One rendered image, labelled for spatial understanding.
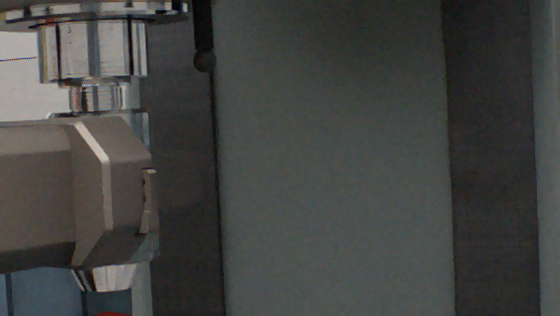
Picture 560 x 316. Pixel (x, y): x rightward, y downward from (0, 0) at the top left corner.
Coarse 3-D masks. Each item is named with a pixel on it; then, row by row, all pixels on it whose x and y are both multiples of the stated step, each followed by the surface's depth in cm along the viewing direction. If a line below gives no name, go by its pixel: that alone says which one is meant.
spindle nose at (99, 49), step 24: (48, 24) 44; (72, 24) 43; (96, 24) 43; (120, 24) 44; (144, 24) 45; (48, 48) 44; (72, 48) 43; (96, 48) 43; (120, 48) 44; (144, 48) 45; (48, 72) 44; (72, 72) 43; (96, 72) 43; (120, 72) 44; (144, 72) 45
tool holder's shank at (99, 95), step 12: (60, 84) 45; (72, 84) 44; (84, 84) 44; (96, 84) 44; (108, 84) 44; (120, 84) 45; (72, 96) 45; (84, 96) 45; (96, 96) 45; (108, 96) 45; (120, 96) 46; (72, 108) 45; (84, 108) 45; (96, 108) 45; (108, 108) 45; (120, 108) 46
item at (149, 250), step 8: (144, 136) 45; (152, 136) 46; (144, 144) 45; (152, 144) 46; (152, 232) 45; (144, 240) 45; (152, 240) 45; (144, 248) 45; (152, 248) 45; (136, 256) 44; (144, 256) 45; (152, 256) 45; (120, 264) 44
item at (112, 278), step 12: (132, 264) 45; (84, 276) 45; (96, 276) 45; (108, 276) 45; (120, 276) 45; (132, 276) 46; (84, 288) 45; (96, 288) 45; (108, 288) 45; (120, 288) 45
